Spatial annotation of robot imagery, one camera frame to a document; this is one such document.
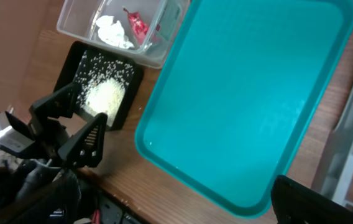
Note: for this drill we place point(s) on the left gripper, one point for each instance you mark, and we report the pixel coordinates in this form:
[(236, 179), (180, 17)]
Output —
[(50, 138)]

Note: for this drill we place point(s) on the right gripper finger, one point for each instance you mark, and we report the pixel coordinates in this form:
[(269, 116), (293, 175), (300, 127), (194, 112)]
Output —
[(294, 203)]

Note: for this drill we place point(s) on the white rice pile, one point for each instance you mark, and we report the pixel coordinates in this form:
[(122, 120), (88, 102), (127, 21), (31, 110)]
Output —
[(104, 83)]

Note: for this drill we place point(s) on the white tissue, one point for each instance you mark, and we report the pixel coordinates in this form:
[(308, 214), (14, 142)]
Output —
[(112, 33)]

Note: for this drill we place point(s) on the red snack wrapper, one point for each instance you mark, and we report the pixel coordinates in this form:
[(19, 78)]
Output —
[(140, 29)]

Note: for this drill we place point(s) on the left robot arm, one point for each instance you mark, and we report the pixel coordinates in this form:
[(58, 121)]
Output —
[(44, 187)]

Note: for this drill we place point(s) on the black plastic tray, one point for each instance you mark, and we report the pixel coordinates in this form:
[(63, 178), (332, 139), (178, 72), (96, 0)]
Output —
[(69, 70)]

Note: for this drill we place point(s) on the clear plastic bin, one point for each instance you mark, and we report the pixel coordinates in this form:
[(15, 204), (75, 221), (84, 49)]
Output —
[(77, 19)]

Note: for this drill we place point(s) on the teal plastic serving tray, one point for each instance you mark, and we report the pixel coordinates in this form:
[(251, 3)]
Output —
[(237, 93)]

